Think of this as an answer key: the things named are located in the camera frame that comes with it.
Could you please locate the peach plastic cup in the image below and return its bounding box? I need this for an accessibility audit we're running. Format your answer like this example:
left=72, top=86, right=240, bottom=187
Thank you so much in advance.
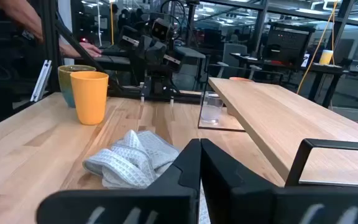
left=227, top=76, right=255, bottom=83

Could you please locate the clear glass mug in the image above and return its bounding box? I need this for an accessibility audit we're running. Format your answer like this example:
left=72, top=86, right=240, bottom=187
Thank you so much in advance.
left=200, top=91, right=224, bottom=124

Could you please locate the person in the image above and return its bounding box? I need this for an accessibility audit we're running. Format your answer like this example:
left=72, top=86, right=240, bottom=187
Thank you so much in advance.
left=0, top=0, right=103, bottom=60

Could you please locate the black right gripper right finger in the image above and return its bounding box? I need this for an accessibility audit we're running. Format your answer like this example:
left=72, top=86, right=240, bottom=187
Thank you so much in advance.
left=201, top=138, right=358, bottom=224

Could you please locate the grey waffle cloth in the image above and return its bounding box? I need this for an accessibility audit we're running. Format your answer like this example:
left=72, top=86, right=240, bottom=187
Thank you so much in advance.
left=82, top=129, right=181, bottom=190

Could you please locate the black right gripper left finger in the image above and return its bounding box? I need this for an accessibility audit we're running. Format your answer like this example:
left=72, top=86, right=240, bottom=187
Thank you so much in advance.
left=36, top=138, right=201, bottom=224

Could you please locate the grey office chair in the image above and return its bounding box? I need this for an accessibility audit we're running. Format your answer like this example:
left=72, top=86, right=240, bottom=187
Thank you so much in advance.
left=221, top=42, right=249, bottom=79

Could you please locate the yellow cable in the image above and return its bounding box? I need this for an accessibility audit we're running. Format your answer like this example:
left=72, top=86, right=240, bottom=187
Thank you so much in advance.
left=296, top=0, right=339, bottom=95
left=331, top=9, right=336, bottom=65

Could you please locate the green brown ceramic mug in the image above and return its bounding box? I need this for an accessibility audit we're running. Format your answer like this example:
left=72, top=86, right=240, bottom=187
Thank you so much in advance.
left=57, top=64, right=97, bottom=109

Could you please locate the black desk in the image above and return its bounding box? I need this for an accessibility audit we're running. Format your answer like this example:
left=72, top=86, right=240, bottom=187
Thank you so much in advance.
left=229, top=52, right=358, bottom=109

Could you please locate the white aluminium profile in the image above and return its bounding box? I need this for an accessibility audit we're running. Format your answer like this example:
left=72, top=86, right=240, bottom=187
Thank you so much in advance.
left=30, top=59, right=53, bottom=103

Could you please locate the yellow plastic cup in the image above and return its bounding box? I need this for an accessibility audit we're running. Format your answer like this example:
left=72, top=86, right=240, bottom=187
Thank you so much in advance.
left=70, top=71, right=109, bottom=126

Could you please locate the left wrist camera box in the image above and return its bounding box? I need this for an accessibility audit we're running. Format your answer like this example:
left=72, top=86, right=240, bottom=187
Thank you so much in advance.
left=150, top=17, right=171, bottom=41

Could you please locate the black equipment box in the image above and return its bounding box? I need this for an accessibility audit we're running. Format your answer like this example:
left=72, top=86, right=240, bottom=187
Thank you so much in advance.
left=265, top=22, right=316, bottom=68

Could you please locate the wooden shelf black frame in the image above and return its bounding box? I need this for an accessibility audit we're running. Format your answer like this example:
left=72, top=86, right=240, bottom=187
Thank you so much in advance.
left=197, top=63, right=358, bottom=188

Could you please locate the pale yellow container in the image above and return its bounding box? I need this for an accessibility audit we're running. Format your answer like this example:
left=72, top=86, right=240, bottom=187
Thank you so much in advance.
left=319, top=49, right=334, bottom=66

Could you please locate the black rig frame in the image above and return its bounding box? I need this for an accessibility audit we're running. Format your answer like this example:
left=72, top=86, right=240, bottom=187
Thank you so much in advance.
left=40, top=0, right=204, bottom=103

